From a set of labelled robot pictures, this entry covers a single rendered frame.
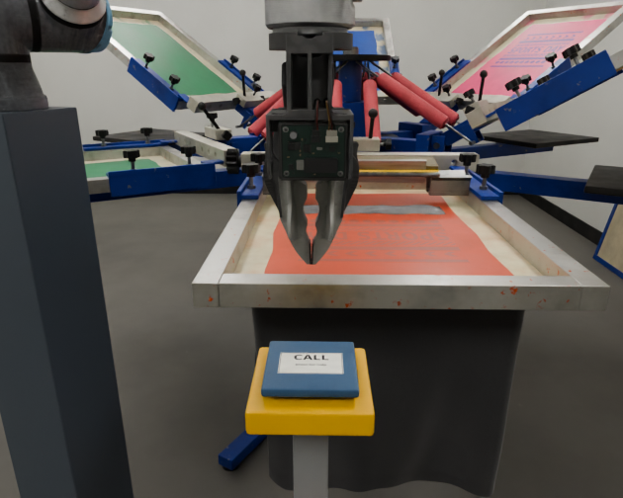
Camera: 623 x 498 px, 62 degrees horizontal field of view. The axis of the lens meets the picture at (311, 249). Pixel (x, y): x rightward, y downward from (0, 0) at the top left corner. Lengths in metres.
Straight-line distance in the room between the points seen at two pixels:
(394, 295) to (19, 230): 0.72
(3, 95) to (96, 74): 4.73
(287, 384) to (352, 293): 0.23
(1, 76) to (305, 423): 0.85
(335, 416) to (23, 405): 0.92
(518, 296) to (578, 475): 1.34
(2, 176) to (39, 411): 0.52
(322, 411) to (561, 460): 1.62
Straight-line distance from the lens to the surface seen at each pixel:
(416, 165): 1.29
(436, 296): 0.75
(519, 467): 2.02
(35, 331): 1.19
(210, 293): 0.74
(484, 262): 0.95
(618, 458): 2.19
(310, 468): 0.64
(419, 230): 1.10
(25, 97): 1.13
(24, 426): 1.38
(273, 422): 0.54
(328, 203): 0.48
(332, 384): 0.54
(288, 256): 0.93
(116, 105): 5.79
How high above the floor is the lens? 1.28
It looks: 19 degrees down
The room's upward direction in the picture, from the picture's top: straight up
